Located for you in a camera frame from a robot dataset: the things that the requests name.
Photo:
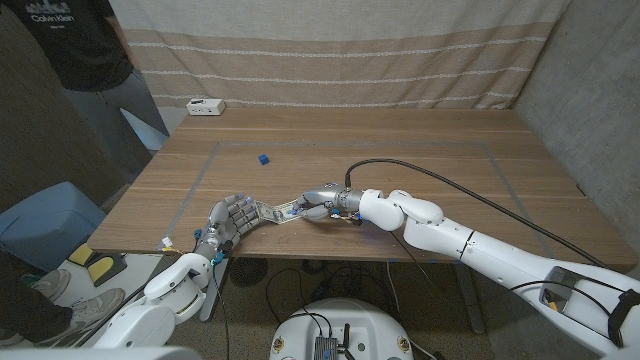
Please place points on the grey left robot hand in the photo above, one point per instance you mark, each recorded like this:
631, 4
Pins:
227, 220

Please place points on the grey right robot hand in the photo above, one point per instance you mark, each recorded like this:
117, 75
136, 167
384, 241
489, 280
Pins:
325, 197

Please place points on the one dollar bill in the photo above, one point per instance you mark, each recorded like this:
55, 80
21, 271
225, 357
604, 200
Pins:
275, 212

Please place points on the person's bare forearm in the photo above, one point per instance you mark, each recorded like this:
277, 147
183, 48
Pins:
127, 47

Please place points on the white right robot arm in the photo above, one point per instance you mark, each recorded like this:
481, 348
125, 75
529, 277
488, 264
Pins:
490, 255

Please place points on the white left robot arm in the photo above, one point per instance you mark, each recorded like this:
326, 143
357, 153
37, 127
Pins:
170, 292

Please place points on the small blue block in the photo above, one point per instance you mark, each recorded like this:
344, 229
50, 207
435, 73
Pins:
264, 159

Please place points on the black round floor fan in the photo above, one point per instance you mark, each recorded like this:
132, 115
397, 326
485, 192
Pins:
248, 272

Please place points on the white table leg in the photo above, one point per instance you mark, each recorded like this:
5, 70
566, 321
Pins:
220, 280

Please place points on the white power strip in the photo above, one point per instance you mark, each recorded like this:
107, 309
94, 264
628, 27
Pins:
205, 106

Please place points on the white robot torso base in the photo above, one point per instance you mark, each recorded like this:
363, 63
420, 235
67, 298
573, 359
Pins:
370, 325

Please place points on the black pedal with yellow pads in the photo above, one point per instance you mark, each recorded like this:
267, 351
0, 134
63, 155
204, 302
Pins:
100, 267

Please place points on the beige striped curtain backdrop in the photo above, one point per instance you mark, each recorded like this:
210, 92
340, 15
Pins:
340, 55

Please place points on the grey electronics box on torso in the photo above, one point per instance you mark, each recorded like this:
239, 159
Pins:
325, 347

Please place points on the grey sneaker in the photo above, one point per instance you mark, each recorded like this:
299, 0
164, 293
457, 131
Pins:
85, 315
52, 285

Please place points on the grey table leg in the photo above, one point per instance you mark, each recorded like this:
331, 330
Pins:
470, 300

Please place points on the blue plastic storage bin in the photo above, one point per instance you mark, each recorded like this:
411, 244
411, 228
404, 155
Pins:
45, 225

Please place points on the person's dark trouser leg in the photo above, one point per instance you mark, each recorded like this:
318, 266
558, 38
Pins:
25, 305

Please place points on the person in black shirt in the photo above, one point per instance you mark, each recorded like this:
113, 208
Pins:
75, 50

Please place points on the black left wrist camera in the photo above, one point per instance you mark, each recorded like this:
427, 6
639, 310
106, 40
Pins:
228, 247

